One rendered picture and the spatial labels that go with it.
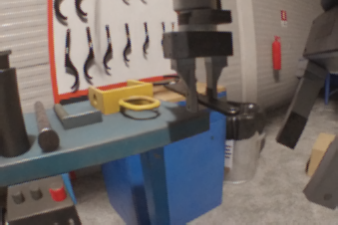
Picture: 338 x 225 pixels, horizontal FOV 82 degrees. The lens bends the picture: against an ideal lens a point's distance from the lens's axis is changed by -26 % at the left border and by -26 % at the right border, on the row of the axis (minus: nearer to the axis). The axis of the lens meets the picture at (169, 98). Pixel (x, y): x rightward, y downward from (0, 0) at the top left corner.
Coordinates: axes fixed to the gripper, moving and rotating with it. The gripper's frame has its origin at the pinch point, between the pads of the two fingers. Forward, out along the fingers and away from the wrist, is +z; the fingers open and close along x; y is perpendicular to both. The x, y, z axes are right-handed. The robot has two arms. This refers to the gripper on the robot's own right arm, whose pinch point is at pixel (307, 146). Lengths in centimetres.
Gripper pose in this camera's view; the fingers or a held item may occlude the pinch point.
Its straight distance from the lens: 23.0
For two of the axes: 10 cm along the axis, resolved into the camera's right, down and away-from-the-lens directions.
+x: 2.5, -1.2, 9.6
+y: 9.0, 4.0, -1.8
